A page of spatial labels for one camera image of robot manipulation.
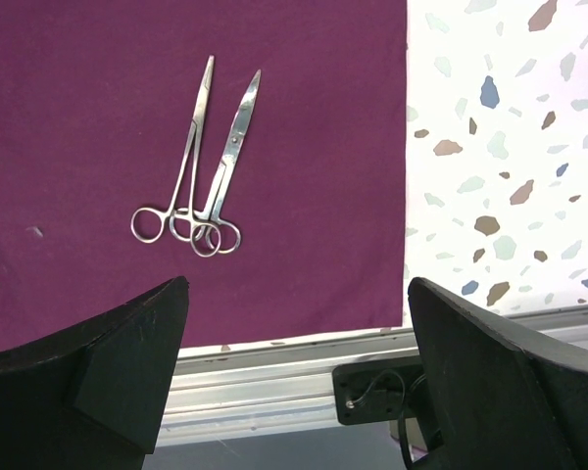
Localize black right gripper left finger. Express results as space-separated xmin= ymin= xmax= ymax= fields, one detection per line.
xmin=0 ymin=276 xmax=189 ymax=469

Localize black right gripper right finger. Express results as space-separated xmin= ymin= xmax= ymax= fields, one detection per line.
xmin=408 ymin=277 xmax=588 ymax=469

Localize steel ring-handle hemostat forceps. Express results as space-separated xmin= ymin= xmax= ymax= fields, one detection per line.
xmin=130 ymin=55 xmax=221 ymax=258

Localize steel surgical scissors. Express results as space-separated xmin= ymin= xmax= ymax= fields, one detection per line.
xmin=194 ymin=69 xmax=262 ymax=256

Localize purple cloth wrap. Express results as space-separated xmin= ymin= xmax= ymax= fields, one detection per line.
xmin=0 ymin=1 xmax=407 ymax=351

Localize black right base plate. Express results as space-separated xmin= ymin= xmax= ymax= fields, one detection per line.
xmin=331 ymin=356 xmax=424 ymax=426

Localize aluminium mounting rail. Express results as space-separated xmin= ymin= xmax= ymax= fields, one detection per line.
xmin=156 ymin=302 xmax=588 ymax=449

